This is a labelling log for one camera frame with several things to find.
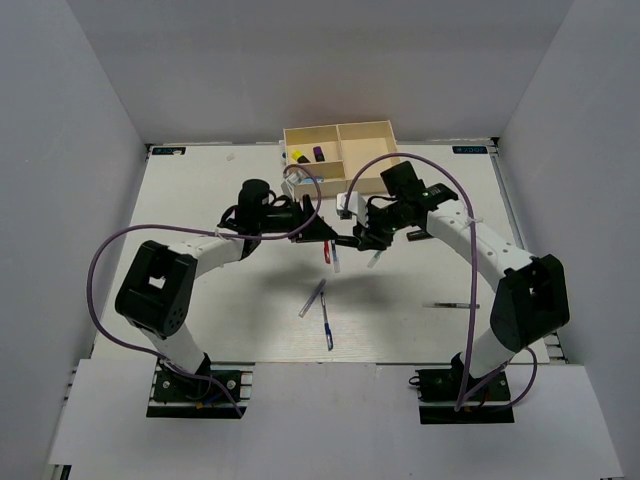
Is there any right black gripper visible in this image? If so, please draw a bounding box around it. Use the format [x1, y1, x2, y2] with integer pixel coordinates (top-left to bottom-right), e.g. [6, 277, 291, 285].
[353, 200, 407, 252]

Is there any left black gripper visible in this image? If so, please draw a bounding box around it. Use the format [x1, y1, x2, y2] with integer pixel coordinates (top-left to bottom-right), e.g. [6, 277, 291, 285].
[256, 195, 338, 243]

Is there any orange cap highlighter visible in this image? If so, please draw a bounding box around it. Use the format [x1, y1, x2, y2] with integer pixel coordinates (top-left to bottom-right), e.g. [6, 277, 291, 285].
[334, 236, 359, 249]

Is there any purple cap highlighter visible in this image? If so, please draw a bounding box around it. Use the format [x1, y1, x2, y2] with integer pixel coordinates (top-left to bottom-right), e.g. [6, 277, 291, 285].
[313, 146, 325, 162]

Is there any yellow cap highlighter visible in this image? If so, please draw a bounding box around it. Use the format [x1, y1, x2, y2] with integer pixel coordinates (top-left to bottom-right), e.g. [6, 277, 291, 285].
[291, 150, 309, 164]

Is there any blue cap highlighter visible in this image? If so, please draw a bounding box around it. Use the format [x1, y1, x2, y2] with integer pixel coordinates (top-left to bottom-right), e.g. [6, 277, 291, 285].
[406, 230, 431, 242]

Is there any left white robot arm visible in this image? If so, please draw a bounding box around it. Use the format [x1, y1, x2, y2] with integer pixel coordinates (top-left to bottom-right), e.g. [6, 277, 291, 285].
[115, 179, 338, 399]

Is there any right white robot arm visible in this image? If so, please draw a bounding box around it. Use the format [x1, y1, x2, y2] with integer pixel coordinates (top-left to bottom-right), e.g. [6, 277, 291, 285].
[337, 154, 570, 399]

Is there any green clear pen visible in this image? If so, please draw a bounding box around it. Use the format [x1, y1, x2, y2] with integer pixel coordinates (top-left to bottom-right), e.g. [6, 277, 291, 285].
[367, 251, 383, 268]

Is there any red pen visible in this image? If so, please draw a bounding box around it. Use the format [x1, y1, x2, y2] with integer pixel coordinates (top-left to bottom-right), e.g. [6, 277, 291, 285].
[323, 241, 332, 264]

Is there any blue clear pen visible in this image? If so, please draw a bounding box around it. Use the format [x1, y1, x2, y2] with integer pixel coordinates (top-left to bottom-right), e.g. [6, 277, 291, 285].
[331, 242, 341, 274]

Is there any wooden compartment box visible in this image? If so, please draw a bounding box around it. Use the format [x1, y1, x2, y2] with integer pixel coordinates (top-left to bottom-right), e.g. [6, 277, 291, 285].
[284, 120, 400, 198]

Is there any purple clear pen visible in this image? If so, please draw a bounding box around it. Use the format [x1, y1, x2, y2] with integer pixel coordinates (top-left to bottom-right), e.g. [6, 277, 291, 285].
[298, 278, 326, 318]

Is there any blue grip pen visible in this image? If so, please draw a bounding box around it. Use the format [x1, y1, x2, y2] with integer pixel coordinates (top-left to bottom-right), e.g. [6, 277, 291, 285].
[320, 290, 334, 351]

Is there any black clear pen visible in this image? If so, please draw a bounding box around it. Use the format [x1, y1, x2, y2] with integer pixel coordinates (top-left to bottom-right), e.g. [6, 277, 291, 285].
[422, 302, 480, 309]

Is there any right table logo sticker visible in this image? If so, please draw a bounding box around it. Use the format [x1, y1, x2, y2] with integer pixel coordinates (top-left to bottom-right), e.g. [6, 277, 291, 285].
[452, 145, 488, 155]

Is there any table logo sticker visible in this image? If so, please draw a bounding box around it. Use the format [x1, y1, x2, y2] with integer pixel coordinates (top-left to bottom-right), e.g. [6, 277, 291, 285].
[452, 145, 488, 155]
[151, 146, 186, 156]

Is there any left table logo sticker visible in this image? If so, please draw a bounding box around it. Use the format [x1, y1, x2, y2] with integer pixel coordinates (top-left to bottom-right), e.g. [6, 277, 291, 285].
[151, 146, 186, 156]

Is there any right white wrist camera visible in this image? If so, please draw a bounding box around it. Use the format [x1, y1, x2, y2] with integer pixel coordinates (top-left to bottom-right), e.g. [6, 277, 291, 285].
[336, 191, 367, 220]

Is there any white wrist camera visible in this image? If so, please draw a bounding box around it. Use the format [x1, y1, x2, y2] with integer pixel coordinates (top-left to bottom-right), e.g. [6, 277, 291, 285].
[281, 169, 307, 200]
[336, 191, 367, 220]

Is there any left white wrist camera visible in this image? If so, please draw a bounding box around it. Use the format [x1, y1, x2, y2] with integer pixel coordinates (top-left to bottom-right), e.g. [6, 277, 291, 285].
[281, 169, 307, 200]

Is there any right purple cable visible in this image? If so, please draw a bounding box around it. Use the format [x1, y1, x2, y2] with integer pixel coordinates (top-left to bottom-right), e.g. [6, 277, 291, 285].
[342, 153, 540, 412]

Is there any purple cable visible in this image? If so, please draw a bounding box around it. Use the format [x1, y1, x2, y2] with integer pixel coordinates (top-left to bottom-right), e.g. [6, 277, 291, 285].
[342, 153, 540, 412]
[87, 165, 322, 418]

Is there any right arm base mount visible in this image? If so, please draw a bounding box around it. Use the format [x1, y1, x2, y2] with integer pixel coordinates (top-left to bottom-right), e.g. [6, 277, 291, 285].
[408, 368, 515, 425]

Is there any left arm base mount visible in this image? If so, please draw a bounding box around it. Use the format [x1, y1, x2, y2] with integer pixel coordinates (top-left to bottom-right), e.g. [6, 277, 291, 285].
[146, 363, 254, 420]

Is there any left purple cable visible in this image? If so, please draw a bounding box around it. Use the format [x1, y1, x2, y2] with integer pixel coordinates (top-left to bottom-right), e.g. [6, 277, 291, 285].
[87, 165, 322, 418]

